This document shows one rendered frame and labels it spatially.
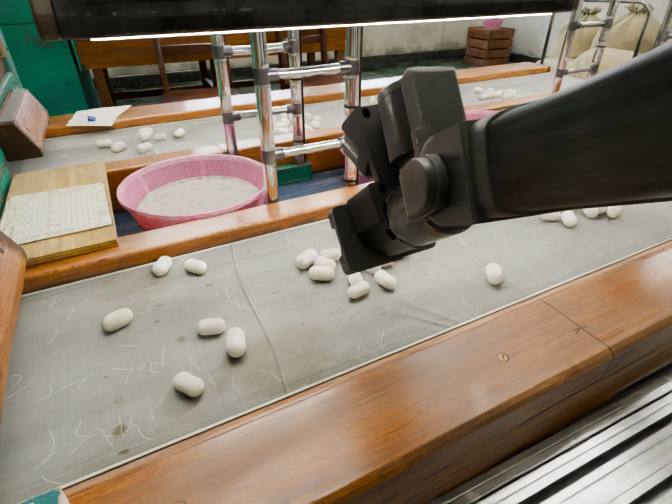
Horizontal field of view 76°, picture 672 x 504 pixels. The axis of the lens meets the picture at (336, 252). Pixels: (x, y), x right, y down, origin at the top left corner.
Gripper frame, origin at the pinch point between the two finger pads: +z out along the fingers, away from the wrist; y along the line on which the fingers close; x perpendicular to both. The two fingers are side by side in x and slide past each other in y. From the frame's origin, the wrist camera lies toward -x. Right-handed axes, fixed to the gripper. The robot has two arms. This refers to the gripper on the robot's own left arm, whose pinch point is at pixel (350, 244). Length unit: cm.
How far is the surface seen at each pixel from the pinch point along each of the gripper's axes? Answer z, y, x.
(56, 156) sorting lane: 60, 35, -41
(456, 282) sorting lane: 1.5, -13.8, 8.5
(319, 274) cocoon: 6.9, 2.4, 2.2
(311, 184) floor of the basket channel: 44, -15, -19
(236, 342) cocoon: 0.7, 15.7, 6.7
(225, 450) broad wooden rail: -8.6, 20.0, 13.9
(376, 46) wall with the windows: 420, -318, -280
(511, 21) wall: 361, -502, -265
